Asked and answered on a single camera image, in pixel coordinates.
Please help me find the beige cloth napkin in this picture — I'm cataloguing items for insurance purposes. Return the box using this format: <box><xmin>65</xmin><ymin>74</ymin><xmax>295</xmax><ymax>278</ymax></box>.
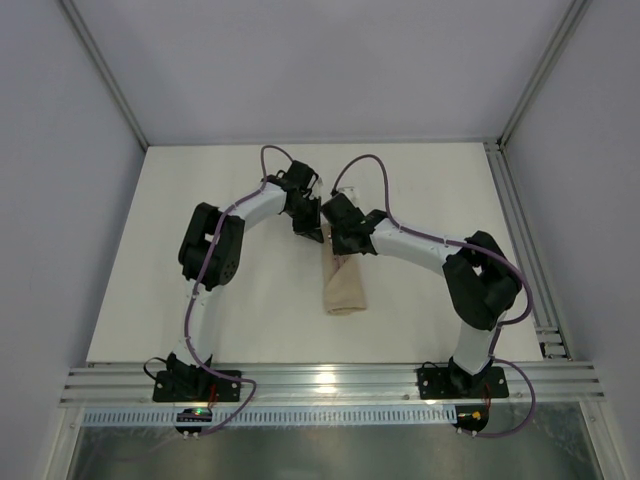
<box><xmin>321</xmin><ymin>224</ymin><xmax>367</xmax><ymax>316</ymax></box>

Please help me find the knife with pink handle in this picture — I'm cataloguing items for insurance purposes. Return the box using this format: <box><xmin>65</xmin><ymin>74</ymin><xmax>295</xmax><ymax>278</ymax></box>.
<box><xmin>333</xmin><ymin>255</ymin><xmax>349</xmax><ymax>269</ymax></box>

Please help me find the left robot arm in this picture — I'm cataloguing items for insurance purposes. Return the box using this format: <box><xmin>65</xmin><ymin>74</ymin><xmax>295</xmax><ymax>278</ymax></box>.
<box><xmin>166</xmin><ymin>160</ymin><xmax>324</xmax><ymax>379</ymax></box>

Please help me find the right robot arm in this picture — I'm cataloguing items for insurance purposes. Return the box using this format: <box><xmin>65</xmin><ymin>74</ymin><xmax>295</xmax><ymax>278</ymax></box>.
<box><xmin>320</xmin><ymin>193</ymin><xmax>523</xmax><ymax>397</ymax></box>

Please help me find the right black controller board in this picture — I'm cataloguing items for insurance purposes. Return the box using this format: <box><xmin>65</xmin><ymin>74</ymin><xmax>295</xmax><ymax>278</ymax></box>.
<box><xmin>453</xmin><ymin>405</ymin><xmax>490</xmax><ymax>435</ymax></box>

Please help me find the black controller board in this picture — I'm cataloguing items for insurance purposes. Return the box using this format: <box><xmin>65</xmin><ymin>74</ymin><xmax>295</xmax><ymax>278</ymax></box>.
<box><xmin>174</xmin><ymin>407</ymin><xmax>212</xmax><ymax>439</ymax></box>
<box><xmin>453</xmin><ymin>405</ymin><xmax>490</xmax><ymax>435</ymax></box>

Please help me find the left black controller board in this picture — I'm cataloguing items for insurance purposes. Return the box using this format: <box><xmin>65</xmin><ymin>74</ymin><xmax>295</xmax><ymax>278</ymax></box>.
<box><xmin>174</xmin><ymin>407</ymin><xmax>212</xmax><ymax>439</ymax></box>

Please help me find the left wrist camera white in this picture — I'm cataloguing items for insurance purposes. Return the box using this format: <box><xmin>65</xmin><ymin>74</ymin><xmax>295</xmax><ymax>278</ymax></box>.
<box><xmin>312</xmin><ymin>178</ymin><xmax>324</xmax><ymax>198</ymax></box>

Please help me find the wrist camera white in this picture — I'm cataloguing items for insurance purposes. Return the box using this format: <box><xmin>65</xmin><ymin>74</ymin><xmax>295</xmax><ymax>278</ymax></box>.
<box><xmin>312</xmin><ymin>178</ymin><xmax>324</xmax><ymax>198</ymax></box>
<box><xmin>338</xmin><ymin>186</ymin><xmax>361</xmax><ymax>206</ymax></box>

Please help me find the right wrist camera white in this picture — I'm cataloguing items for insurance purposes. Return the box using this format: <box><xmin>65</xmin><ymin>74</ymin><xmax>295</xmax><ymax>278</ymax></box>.
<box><xmin>338</xmin><ymin>186</ymin><xmax>361</xmax><ymax>206</ymax></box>

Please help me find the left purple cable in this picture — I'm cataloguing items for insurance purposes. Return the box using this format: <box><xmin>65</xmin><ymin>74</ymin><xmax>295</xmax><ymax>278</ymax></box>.
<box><xmin>184</xmin><ymin>145</ymin><xmax>299</xmax><ymax>435</ymax></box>

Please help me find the purple cable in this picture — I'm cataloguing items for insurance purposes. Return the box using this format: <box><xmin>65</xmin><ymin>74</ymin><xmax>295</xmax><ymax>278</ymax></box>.
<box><xmin>332</xmin><ymin>154</ymin><xmax>537</xmax><ymax>441</ymax></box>
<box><xmin>184</xmin><ymin>145</ymin><xmax>299</xmax><ymax>435</ymax></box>

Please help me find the aluminium front rail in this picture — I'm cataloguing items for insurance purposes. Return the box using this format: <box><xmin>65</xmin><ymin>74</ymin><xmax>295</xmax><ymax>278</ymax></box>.
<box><xmin>59</xmin><ymin>361</ymin><xmax>605</xmax><ymax>407</ymax></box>

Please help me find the aluminium rail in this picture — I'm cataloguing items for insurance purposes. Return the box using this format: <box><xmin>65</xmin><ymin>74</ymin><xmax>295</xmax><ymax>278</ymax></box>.
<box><xmin>484</xmin><ymin>142</ymin><xmax>572</xmax><ymax>361</ymax></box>
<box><xmin>59</xmin><ymin>361</ymin><xmax>605</xmax><ymax>407</ymax></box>

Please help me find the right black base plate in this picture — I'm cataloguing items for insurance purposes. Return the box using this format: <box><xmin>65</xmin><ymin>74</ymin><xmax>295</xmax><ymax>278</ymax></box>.
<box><xmin>416</xmin><ymin>360</ymin><xmax>509</xmax><ymax>400</ymax></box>

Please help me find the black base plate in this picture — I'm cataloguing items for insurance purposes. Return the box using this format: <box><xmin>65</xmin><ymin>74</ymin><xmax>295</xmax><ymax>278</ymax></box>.
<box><xmin>416</xmin><ymin>360</ymin><xmax>509</xmax><ymax>400</ymax></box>
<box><xmin>152</xmin><ymin>370</ymin><xmax>241</xmax><ymax>403</ymax></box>

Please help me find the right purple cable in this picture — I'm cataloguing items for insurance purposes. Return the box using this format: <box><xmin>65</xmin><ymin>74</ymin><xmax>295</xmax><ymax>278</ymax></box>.
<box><xmin>332</xmin><ymin>154</ymin><xmax>537</xmax><ymax>441</ymax></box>

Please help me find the slotted cable duct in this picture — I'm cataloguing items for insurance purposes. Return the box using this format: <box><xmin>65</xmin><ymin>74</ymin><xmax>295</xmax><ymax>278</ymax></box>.
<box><xmin>81</xmin><ymin>404</ymin><xmax>456</xmax><ymax>429</ymax></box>

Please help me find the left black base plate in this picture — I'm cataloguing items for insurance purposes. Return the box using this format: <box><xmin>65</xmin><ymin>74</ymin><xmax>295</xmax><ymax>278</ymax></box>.
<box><xmin>152</xmin><ymin>370</ymin><xmax>241</xmax><ymax>403</ymax></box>

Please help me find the right side aluminium rail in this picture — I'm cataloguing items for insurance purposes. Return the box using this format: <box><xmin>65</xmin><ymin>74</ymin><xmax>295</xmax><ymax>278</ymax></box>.
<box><xmin>484</xmin><ymin>142</ymin><xmax>572</xmax><ymax>361</ymax></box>

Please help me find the left aluminium frame post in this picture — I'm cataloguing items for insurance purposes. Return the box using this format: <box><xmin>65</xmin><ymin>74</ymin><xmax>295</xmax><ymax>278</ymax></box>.
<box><xmin>56</xmin><ymin>0</ymin><xmax>150</xmax><ymax>152</ymax></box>

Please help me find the aluminium frame post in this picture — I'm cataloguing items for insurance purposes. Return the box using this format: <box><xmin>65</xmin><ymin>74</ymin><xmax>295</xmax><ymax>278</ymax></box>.
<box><xmin>497</xmin><ymin>0</ymin><xmax>592</xmax><ymax>149</ymax></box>
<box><xmin>56</xmin><ymin>0</ymin><xmax>150</xmax><ymax>152</ymax></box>

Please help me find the right aluminium frame post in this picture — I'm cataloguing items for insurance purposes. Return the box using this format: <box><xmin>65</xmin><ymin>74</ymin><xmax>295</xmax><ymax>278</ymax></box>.
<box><xmin>497</xmin><ymin>0</ymin><xmax>592</xmax><ymax>149</ymax></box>

